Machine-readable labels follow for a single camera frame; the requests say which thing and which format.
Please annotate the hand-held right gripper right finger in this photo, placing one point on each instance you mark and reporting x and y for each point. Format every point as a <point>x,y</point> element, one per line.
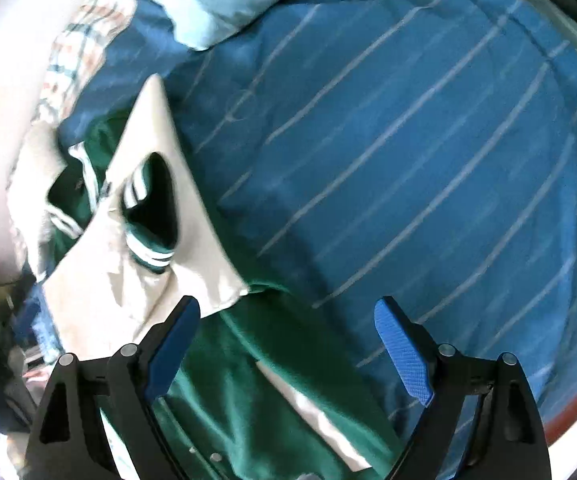
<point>402,355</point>

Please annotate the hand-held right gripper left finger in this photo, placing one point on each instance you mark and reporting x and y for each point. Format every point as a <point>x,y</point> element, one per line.
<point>169,349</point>

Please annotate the green and white varsity jacket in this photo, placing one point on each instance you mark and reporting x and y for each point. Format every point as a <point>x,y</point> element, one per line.
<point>248,360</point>

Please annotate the blue striped bedsheet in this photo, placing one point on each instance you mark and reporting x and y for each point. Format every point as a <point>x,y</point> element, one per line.
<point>393,135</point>

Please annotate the cream fluffy blanket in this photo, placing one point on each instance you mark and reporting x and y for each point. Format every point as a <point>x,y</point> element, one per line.
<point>27,175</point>

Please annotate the light blue pillow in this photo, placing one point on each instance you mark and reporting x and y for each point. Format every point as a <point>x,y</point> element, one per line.
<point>208,0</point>

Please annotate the wooden bed frame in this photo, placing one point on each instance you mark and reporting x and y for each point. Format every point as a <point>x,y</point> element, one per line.
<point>571,417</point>

